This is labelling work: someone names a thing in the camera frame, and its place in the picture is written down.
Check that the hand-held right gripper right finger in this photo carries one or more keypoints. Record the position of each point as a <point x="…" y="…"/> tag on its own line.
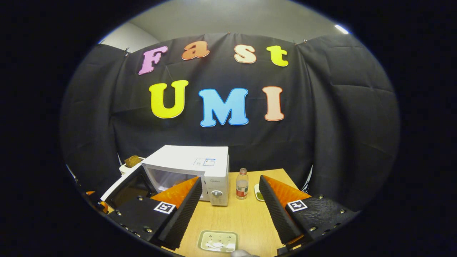
<point x="276" y="217"/>

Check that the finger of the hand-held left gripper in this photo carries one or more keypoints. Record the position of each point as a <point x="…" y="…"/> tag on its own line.
<point x="103" y="207"/>

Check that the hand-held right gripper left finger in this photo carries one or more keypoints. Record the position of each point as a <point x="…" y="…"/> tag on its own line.
<point x="182" y="217"/>

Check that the pale green food plate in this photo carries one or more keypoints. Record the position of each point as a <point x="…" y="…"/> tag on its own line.
<point x="217" y="241"/>

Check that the white microwave oven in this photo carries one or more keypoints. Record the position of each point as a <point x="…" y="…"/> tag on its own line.
<point x="185" y="159"/>

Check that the white divided grain dish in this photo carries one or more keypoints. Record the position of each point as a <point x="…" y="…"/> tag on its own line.
<point x="259" y="194"/>

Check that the white toaster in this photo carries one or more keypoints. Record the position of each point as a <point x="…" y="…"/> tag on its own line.
<point x="123" y="168"/>

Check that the clear bottle with red label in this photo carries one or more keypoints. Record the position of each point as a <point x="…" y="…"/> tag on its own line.
<point x="242" y="185"/>

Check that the brown bread slice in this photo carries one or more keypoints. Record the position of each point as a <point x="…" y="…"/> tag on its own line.
<point x="132" y="161"/>

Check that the black backdrop cloth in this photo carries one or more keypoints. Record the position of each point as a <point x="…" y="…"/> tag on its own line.
<point x="339" y="125"/>

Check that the small metal clip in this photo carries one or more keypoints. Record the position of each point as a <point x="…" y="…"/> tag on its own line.
<point x="126" y="52"/>

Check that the long ceiling light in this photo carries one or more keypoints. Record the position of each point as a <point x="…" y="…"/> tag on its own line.
<point x="341" y="29"/>

